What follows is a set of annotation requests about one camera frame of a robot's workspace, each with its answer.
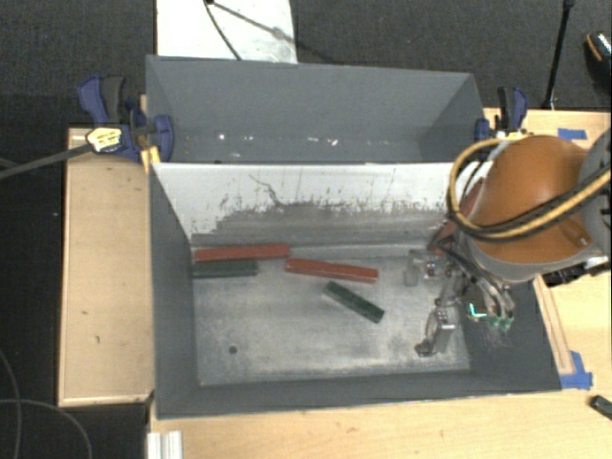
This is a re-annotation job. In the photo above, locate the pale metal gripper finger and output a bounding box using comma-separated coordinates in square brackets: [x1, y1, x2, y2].
[404, 250, 440, 288]
[413, 307, 457, 359]

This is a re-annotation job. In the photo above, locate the dark green flat block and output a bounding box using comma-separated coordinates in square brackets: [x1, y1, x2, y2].
[190, 260, 260, 279]
[320, 280, 386, 325]

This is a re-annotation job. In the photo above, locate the red-brown flat block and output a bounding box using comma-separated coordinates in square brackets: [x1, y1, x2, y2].
[284, 257, 381, 285]
[193, 243, 293, 264]

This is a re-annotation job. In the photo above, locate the grey metal bin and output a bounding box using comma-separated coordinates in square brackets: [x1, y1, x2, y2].
[144, 54, 563, 421]

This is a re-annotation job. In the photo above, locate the pale wood flat board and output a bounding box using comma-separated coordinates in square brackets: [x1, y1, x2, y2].
[56, 122, 157, 408]

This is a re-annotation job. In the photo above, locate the black cylinder on white bracket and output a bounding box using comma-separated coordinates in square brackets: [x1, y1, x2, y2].
[543, 256, 604, 287]

